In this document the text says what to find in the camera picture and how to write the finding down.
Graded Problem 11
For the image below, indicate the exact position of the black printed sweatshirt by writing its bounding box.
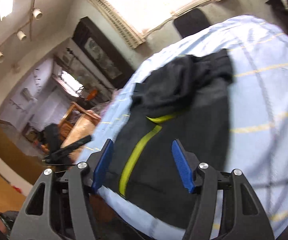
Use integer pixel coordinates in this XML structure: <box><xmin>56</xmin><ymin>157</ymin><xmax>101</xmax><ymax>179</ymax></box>
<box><xmin>104</xmin><ymin>49</ymin><xmax>233</xmax><ymax>229</ymax></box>

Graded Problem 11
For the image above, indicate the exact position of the wooden armchair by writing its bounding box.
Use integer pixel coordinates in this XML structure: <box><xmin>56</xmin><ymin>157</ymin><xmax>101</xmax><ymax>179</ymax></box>
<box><xmin>58</xmin><ymin>102</ymin><xmax>101</xmax><ymax>148</ymax></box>

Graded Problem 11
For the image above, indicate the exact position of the light blue checked bedsheet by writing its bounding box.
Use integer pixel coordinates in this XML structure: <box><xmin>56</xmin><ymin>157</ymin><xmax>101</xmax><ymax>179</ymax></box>
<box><xmin>77</xmin><ymin>15</ymin><xmax>288</xmax><ymax>239</ymax></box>

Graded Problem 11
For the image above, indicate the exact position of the white spotlight three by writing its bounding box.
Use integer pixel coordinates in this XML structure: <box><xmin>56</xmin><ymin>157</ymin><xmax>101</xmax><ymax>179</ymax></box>
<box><xmin>17</xmin><ymin>30</ymin><xmax>27</xmax><ymax>41</ymax></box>

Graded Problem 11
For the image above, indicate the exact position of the left striped curtain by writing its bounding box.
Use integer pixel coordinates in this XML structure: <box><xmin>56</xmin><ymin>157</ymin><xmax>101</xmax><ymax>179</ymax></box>
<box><xmin>86</xmin><ymin>0</ymin><xmax>145</xmax><ymax>49</ymax></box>

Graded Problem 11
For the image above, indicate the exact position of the black office chair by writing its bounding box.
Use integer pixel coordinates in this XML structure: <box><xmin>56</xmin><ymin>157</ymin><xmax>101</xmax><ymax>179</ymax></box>
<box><xmin>173</xmin><ymin>8</ymin><xmax>211</xmax><ymax>38</ymax></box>

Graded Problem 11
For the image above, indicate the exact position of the white spotlight two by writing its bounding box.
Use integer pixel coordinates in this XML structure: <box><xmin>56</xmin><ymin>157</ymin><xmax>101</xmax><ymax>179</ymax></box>
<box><xmin>32</xmin><ymin>8</ymin><xmax>43</xmax><ymax>20</ymax></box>

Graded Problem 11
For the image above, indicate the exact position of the dark framed wall painting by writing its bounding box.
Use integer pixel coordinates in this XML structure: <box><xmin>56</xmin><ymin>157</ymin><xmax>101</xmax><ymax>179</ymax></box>
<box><xmin>72</xmin><ymin>17</ymin><xmax>134</xmax><ymax>88</ymax></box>

